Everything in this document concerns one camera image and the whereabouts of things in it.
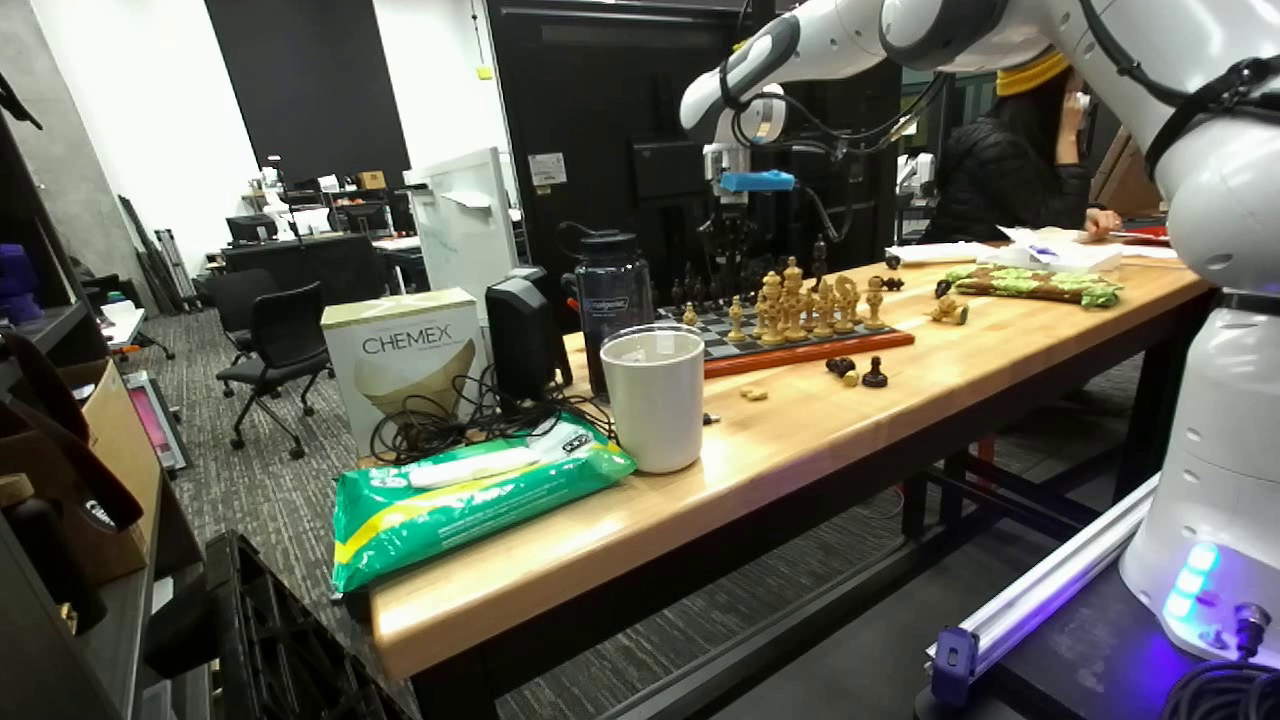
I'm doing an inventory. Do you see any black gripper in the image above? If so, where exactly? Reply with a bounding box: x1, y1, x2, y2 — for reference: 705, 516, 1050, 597
714, 194, 800, 291

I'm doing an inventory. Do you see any wooden framed chessboard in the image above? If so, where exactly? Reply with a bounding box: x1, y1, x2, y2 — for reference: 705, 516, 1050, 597
673, 291, 920, 380

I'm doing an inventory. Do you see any white plastic cup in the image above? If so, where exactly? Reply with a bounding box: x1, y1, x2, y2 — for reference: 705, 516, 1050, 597
595, 319, 714, 478

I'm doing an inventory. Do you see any black coffee grinder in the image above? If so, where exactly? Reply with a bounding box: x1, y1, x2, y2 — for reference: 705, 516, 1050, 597
481, 264, 577, 419

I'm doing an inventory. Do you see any green patterned oven mitt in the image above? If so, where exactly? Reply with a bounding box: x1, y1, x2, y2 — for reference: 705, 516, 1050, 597
934, 262, 1128, 312

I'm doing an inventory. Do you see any white panel board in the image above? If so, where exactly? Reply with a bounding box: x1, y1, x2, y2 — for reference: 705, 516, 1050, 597
404, 144, 526, 325

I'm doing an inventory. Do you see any white tray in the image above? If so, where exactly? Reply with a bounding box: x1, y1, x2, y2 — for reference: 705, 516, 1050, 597
997, 223, 1116, 271

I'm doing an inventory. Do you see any yellow beanie hat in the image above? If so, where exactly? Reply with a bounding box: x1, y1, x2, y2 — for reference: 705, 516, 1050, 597
997, 47, 1075, 102

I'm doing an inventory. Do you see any white Chemex box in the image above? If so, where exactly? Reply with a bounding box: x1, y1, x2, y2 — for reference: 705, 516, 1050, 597
316, 284, 491, 453

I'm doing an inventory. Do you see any green wipes pack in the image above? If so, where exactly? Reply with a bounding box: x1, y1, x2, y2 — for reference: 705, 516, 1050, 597
325, 408, 639, 600

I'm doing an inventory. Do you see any large tan cardboard box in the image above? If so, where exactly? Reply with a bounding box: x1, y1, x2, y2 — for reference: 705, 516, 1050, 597
1084, 125, 1176, 230

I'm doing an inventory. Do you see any black office desk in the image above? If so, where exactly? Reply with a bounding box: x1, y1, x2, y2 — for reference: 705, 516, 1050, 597
215, 230, 431, 310

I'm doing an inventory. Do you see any black office chair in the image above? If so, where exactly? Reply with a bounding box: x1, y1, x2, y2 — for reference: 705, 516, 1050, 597
214, 275, 336, 460

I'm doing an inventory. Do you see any black plastic crate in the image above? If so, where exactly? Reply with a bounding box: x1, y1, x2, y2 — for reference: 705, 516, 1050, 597
136, 523, 413, 720

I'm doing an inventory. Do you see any brown cardboard box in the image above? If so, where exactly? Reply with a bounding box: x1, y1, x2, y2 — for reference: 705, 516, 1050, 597
0, 353, 169, 590

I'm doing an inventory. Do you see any tangled black cord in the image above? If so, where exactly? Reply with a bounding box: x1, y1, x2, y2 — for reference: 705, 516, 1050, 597
363, 375, 497, 464

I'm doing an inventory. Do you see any aluminium rail blue bracket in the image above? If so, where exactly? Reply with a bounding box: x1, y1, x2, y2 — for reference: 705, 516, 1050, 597
924, 473, 1167, 710

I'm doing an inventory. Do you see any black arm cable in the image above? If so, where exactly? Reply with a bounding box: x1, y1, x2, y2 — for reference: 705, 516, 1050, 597
1073, 0, 1280, 174

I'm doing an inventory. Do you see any coiled black cable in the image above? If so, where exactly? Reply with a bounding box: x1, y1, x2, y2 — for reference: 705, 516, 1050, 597
1164, 658, 1280, 720

